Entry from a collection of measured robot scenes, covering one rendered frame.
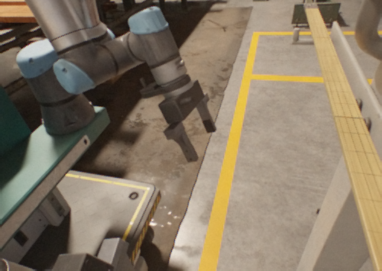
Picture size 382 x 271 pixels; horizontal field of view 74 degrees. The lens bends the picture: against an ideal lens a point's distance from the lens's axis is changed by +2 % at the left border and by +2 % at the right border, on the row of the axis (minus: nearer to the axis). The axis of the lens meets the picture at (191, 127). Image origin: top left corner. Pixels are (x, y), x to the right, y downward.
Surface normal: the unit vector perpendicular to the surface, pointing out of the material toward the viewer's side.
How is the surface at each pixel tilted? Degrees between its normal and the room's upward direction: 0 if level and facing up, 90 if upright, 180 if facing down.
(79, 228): 0
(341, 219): 90
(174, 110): 83
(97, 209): 0
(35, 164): 0
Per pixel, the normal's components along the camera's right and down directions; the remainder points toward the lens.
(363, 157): -0.08, -0.78
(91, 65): 0.69, 0.04
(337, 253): -0.26, 0.62
